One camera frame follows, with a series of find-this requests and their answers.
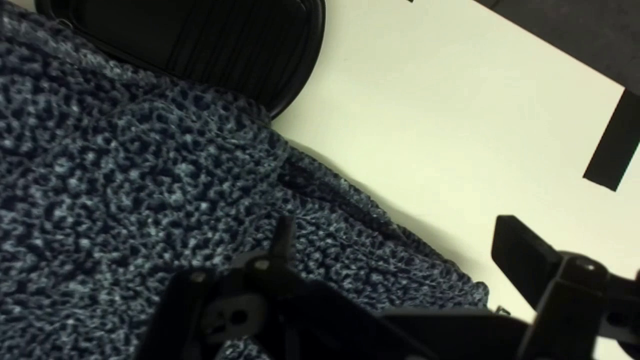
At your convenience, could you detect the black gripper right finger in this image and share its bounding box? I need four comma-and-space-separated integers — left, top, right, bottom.
490, 213, 570, 316

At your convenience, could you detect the black table bracket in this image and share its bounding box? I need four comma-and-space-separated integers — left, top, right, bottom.
583, 88, 640, 194

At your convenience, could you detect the black ribbed plastic tray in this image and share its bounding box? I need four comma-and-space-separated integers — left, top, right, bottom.
36, 0, 328, 119

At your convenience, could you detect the grey knitted blanket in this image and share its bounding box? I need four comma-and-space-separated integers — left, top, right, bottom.
0, 2, 492, 360

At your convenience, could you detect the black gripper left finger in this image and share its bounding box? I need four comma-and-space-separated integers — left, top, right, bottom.
268, 213, 296, 267

